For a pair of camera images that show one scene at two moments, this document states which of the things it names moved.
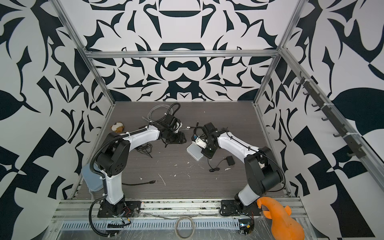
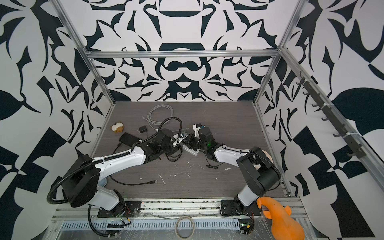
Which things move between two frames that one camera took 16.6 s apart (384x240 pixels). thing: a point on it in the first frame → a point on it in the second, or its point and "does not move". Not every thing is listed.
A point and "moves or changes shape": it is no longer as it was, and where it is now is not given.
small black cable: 194,128 moves or changes shape
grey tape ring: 176,229 does not move
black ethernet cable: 151,182 does not move
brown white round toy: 117,127 does not move
